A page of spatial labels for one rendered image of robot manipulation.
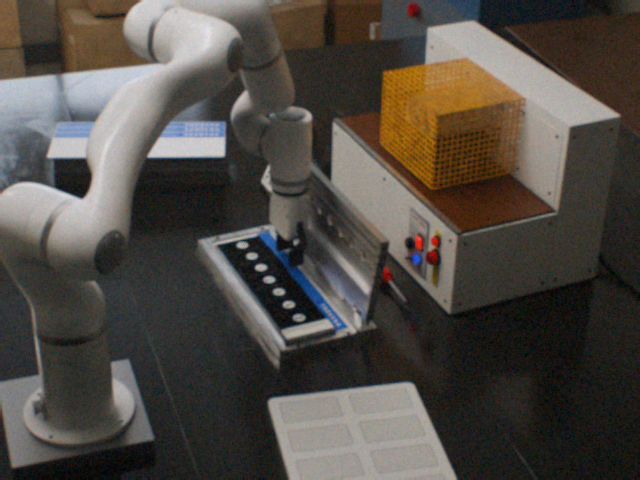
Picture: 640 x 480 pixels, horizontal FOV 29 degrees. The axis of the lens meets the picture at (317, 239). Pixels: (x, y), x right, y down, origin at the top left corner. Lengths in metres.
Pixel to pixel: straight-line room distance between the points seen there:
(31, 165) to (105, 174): 1.13
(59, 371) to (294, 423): 0.42
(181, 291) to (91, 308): 0.55
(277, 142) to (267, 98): 0.15
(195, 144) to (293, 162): 0.50
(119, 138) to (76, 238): 0.19
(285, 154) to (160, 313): 0.40
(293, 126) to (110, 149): 0.54
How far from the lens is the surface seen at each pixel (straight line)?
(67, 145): 2.93
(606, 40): 3.91
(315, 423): 2.19
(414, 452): 2.14
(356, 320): 2.43
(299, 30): 5.75
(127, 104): 2.02
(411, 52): 3.70
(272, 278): 2.53
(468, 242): 2.41
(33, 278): 2.04
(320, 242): 2.53
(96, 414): 2.15
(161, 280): 2.59
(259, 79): 2.29
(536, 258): 2.53
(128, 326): 2.46
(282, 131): 2.42
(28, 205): 1.98
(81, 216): 1.92
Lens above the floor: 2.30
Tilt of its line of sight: 31 degrees down
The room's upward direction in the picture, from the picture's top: 1 degrees clockwise
